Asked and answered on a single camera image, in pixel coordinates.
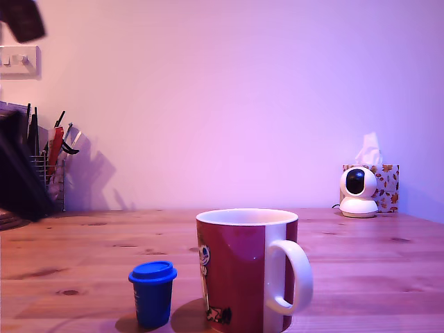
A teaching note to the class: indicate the blue coffee capsule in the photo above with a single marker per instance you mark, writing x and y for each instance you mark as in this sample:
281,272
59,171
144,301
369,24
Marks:
152,298

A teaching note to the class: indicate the clear plastic bag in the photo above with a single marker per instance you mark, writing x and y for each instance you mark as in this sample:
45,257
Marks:
57,190

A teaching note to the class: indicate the round cork coaster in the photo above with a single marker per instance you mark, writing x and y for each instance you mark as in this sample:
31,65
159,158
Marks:
7,218
8,226

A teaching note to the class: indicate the black curved clip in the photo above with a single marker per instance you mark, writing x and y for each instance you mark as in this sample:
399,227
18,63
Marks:
71,151

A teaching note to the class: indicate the thin black stick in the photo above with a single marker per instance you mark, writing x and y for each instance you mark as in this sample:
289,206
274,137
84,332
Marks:
28,118

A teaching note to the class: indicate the short black straw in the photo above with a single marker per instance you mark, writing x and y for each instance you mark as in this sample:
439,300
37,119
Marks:
60,119

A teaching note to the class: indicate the silver metal tongs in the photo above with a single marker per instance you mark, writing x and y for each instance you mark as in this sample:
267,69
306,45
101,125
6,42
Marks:
78,135

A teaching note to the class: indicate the red cartoon print mug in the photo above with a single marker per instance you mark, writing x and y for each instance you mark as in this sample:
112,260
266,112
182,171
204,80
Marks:
236,270

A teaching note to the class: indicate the white tissue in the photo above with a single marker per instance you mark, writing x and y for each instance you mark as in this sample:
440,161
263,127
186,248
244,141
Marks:
369,152

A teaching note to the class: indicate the leaf print tissue box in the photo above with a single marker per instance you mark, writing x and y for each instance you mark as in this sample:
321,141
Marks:
388,187

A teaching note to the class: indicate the white light switch plate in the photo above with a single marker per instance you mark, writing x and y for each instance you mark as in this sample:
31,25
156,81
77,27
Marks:
21,66

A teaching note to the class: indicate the small white round camera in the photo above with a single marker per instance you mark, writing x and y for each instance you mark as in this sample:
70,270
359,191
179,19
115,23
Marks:
359,204

